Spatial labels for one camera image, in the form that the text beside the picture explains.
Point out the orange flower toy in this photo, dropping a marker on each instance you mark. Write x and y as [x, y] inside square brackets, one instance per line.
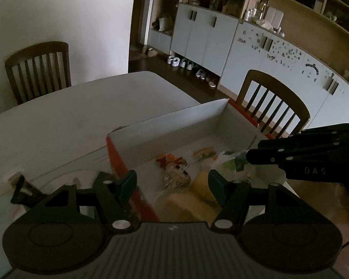
[165, 160]

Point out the wooden slat-back chair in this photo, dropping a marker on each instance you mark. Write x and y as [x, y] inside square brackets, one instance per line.
[274, 104]
[38, 64]

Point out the dark wooden door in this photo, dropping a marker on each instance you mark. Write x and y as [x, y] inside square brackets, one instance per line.
[139, 14]

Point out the red cardboard box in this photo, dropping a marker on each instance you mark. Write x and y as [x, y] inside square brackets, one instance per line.
[174, 128]

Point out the white container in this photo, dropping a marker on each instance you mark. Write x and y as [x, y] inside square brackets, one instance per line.
[274, 17]

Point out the black packet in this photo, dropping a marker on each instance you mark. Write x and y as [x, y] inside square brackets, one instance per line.
[26, 193]

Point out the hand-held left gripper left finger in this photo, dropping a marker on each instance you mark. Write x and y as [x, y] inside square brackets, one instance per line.
[128, 184]

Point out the striped tiger plush toy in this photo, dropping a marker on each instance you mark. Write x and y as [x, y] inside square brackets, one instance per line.
[177, 175]

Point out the small brown toy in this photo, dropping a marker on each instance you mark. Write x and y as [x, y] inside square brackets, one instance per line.
[203, 151]

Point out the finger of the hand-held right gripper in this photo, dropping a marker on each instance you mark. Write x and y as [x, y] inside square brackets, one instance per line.
[279, 151]
[331, 130]

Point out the white tote bag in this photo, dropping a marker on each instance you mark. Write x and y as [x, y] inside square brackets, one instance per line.
[165, 23]

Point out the row of shoes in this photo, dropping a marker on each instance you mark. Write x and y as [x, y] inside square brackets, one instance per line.
[189, 65]

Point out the grey wall cabinet unit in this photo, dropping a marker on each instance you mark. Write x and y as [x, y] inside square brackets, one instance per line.
[203, 40]

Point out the brown slipper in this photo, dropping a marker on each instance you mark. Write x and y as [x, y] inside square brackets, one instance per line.
[151, 51]

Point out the tan flat pad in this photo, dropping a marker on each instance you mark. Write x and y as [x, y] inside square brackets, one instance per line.
[180, 209]

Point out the clear glass jar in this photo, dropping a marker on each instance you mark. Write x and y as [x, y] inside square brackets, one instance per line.
[262, 10]

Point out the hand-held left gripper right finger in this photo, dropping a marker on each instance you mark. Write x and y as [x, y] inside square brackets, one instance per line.
[218, 189]

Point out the yellow cookie plush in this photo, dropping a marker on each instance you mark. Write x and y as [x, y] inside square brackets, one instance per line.
[202, 187]

